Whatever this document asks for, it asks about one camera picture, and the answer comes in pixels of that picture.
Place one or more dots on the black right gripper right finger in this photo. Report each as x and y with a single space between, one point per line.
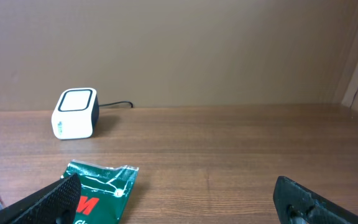
295 203

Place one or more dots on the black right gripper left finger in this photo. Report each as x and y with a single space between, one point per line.
55 203

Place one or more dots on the green 3M gloves package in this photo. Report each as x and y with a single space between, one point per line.
105 191

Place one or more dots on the white barcode scanner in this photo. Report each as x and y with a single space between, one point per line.
76 114

